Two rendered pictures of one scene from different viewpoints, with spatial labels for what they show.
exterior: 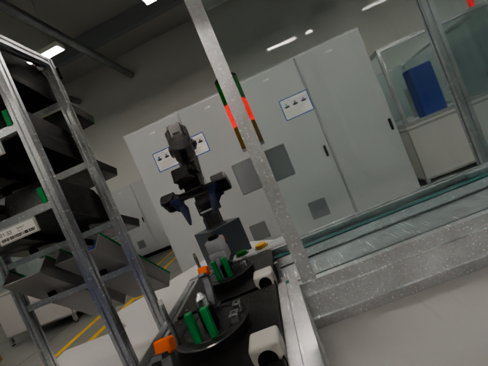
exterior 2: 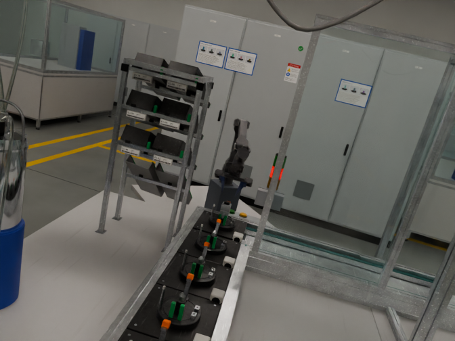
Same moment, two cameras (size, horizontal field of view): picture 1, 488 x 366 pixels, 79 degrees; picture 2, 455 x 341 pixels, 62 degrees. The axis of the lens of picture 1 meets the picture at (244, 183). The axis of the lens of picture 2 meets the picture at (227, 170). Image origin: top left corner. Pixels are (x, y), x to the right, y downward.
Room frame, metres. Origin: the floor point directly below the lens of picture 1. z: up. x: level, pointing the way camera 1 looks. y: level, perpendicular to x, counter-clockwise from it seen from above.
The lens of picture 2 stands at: (-0.99, 0.12, 1.76)
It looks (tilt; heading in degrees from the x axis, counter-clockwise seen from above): 16 degrees down; 2
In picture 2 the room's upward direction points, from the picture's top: 14 degrees clockwise
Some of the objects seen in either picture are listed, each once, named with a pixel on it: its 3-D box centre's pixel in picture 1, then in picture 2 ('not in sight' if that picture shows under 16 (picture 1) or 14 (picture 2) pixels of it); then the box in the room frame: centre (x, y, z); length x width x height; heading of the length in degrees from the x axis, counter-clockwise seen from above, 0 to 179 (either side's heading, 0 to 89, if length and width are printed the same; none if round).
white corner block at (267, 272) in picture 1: (265, 279); (237, 238); (0.67, 0.04, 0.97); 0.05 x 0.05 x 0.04; 86
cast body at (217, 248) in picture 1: (216, 248); (225, 209); (0.76, 0.13, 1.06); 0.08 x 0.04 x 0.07; 176
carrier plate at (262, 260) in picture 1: (232, 281); (221, 226); (0.77, 0.13, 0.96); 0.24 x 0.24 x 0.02; 86
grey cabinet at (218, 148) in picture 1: (236, 181); (254, 116); (4.02, 0.09, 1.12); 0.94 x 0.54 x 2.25; 82
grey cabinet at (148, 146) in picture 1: (188, 200); (202, 102); (4.13, 0.81, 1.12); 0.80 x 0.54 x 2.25; 82
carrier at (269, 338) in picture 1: (206, 312); (212, 238); (0.52, 0.15, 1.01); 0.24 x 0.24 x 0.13; 86
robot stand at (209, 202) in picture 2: (226, 249); (222, 199); (1.16, 0.17, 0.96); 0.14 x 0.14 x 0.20; 37
